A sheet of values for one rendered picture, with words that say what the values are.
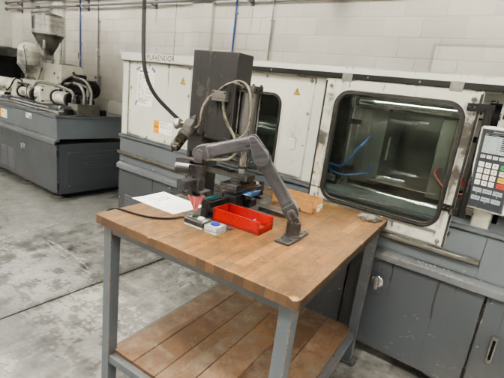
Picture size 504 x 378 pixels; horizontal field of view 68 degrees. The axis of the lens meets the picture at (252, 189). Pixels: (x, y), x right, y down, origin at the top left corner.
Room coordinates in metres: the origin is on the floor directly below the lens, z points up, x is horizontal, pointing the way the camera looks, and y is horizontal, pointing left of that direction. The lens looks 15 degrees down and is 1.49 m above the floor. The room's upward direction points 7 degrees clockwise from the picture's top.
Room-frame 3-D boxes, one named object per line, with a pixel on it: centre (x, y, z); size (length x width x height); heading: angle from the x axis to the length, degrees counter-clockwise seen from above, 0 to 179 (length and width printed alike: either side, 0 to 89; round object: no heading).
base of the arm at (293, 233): (1.51, -0.20, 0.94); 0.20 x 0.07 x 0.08; 149
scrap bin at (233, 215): (1.60, 0.03, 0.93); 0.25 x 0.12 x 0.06; 59
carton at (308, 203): (2.00, -0.26, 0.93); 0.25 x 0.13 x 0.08; 59
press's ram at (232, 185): (1.88, 0.13, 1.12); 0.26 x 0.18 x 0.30; 59
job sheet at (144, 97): (3.25, 1.01, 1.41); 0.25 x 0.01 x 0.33; 55
